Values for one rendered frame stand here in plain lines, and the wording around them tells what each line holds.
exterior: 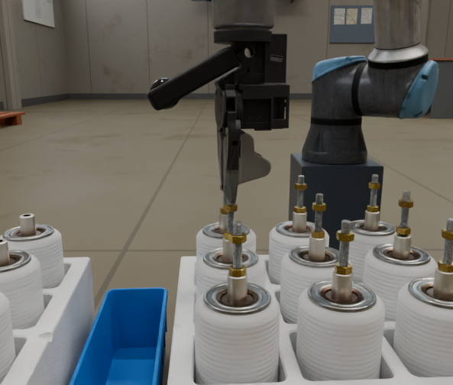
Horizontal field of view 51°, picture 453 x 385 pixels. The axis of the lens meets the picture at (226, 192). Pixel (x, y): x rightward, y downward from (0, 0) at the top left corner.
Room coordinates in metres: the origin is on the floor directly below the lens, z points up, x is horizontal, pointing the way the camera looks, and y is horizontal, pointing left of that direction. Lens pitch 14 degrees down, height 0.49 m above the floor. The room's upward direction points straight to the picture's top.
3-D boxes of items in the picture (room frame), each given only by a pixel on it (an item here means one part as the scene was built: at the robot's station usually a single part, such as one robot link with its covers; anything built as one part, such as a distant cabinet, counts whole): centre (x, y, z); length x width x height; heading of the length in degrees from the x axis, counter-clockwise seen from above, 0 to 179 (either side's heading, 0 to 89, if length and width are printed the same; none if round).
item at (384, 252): (0.61, -0.24, 0.25); 0.08 x 0.08 x 0.01
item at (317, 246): (0.61, -0.12, 0.26); 0.02 x 0.02 x 0.03
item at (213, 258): (0.60, -0.01, 0.25); 0.08 x 0.08 x 0.01
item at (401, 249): (0.61, -0.24, 0.26); 0.02 x 0.02 x 0.03
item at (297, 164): (1.11, -0.25, 0.15); 0.18 x 0.18 x 0.30; 0
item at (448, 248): (0.50, -0.25, 0.30); 0.01 x 0.01 x 0.08
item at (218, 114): (0.61, -0.03, 0.48); 0.09 x 0.08 x 0.12; 100
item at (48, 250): (0.71, 0.31, 0.16); 0.10 x 0.10 x 0.18
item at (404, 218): (0.61, -0.24, 0.31); 0.01 x 0.01 x 0.08
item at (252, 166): (0.59, -0.03, 0.38); 0.06 x 0.03 x 0.09; 100
